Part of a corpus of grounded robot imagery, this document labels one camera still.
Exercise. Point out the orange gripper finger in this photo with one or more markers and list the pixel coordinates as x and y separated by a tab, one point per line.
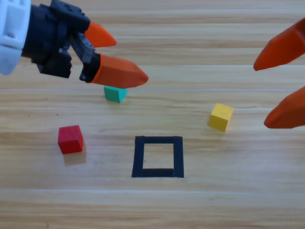
116	72
288	114
283	50
100	37

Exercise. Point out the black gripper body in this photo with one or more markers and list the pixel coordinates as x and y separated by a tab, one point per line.
50	40

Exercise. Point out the green wooden block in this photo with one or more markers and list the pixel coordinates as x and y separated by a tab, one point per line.
114	94

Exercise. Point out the yellow wooden block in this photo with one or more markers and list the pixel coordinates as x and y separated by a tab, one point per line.
220	117

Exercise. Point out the red wooden block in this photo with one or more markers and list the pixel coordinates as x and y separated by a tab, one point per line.
70	140

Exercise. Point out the black tape square outline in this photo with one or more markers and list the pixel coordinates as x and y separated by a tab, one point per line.
139	155

